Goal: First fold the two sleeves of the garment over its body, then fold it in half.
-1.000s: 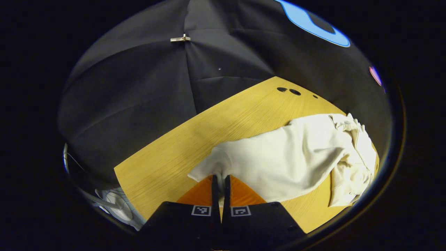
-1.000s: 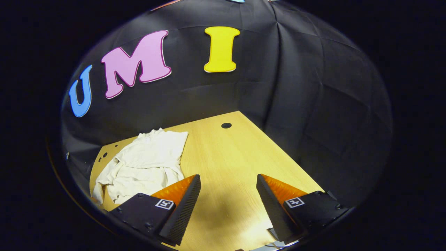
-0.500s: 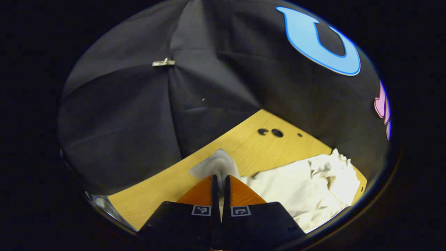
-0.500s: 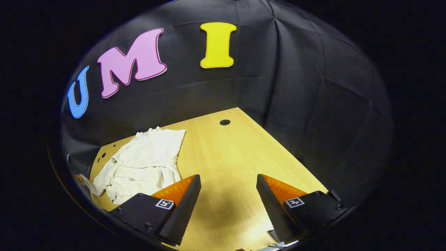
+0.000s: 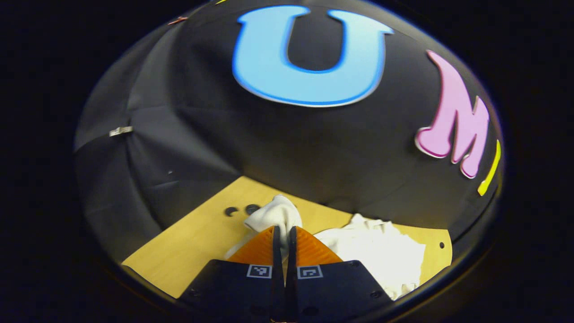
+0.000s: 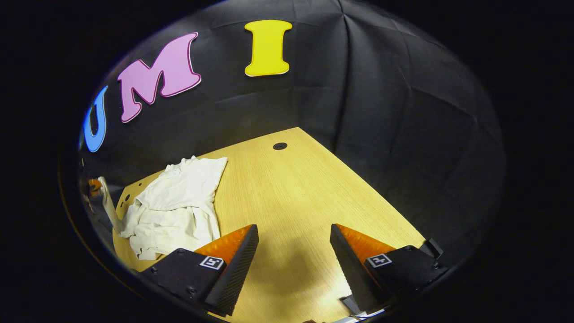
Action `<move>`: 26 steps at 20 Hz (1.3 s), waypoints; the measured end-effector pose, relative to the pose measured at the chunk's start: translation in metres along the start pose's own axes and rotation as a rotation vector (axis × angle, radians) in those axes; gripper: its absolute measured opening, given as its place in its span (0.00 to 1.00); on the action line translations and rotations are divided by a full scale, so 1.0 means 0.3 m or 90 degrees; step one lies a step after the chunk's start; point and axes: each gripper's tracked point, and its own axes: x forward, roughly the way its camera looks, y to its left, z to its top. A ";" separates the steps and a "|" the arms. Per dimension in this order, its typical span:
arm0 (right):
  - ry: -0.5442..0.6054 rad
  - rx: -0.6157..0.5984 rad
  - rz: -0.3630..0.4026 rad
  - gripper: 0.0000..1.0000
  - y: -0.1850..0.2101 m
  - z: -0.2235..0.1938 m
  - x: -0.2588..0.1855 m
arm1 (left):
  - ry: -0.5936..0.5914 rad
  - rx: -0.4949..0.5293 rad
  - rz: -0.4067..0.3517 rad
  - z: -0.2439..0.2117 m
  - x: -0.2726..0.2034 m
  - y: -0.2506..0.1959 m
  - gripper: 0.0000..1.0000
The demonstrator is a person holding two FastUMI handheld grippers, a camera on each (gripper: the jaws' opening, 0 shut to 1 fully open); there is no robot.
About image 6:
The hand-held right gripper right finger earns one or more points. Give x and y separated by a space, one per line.
347 269

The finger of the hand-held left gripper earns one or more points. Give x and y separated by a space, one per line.
94 185

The cream white hooded sweatshirt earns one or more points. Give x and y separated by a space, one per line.
179 202

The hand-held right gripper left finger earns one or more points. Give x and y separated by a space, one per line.
240 269

